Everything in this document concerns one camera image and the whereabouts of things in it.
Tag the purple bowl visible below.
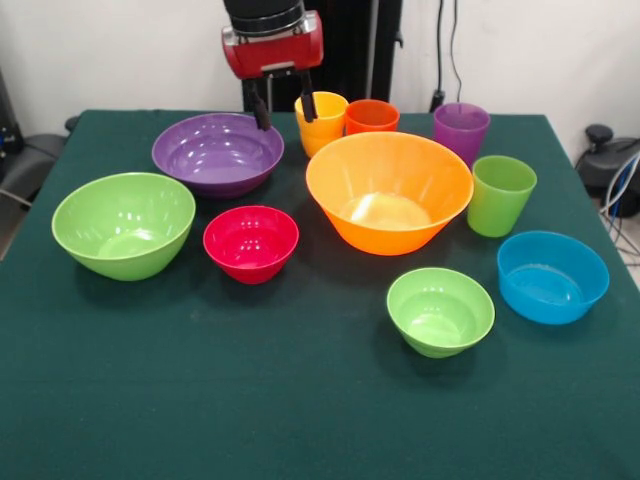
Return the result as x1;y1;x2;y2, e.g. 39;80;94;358
151;112;286;201

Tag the floor cable bundle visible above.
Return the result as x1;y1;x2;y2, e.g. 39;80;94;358
597;149;640;266

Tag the black stand frame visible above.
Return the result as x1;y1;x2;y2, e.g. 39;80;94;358
0;67;24;161

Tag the yellow cup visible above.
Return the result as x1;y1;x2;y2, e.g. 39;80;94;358
298;122;346;157
294;91;350;139

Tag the large green bowl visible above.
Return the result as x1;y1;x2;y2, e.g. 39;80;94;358
51;172;197;282

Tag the blue bowl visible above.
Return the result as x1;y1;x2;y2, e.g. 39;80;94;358
496;230;611;327

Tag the purple cup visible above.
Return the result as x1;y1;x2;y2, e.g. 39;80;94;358
432;102;492;170

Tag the large orange bowl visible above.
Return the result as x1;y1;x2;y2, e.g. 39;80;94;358
305;131;475;257

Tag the orange cup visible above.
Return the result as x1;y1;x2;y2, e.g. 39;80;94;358
344;99;401;137

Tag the dark green tablecloth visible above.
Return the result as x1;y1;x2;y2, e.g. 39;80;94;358
0;109;640;480

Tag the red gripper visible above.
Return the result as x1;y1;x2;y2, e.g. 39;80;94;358
222;10;325;132

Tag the black wall cable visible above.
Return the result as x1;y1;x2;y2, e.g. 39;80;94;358
428;0;464;114

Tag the small green bowl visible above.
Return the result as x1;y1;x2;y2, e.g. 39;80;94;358
385;267;497;359

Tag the pink bowl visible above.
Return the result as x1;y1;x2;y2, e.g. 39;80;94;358
202;204;301;286

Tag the green cup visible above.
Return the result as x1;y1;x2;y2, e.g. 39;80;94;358
466;155;539;239

